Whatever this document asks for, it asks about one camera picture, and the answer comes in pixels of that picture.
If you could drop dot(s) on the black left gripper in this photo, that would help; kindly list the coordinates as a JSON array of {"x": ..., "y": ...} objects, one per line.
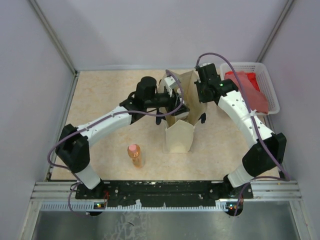
[{"x": 172, "y": 102}]

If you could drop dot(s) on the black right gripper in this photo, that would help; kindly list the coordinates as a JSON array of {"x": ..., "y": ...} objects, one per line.
[{"x": 202, "y": 99}]

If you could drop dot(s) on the orange bottle pink cap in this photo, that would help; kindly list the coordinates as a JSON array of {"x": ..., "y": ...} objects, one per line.
[{"x": 135, "y": 154}]

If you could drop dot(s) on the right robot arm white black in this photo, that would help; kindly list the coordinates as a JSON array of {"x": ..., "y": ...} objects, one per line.
[{"x": 266, "y": 149}]

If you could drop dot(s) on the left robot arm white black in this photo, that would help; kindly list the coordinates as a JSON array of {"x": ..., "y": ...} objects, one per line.
[{"x": 74, "y": 144}]

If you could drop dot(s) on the red and pink cloths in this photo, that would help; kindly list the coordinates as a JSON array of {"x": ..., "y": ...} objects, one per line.
[{"x": 257, "y": 100}]

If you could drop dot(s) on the white perforated plastic basket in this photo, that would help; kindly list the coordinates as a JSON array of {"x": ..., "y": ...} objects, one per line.
[{"x": 263, "y": 81}]

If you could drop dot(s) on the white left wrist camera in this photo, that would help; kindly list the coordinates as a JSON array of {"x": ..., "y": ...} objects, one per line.
[{"x": 169, "y": 84}]

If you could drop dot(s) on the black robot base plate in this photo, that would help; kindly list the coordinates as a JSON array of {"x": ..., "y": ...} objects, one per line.
[{"x": 172, "y": 194}]

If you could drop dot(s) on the aluminium frame rail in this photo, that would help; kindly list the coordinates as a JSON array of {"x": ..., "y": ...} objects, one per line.
[{"x": 60, "y": 195}]

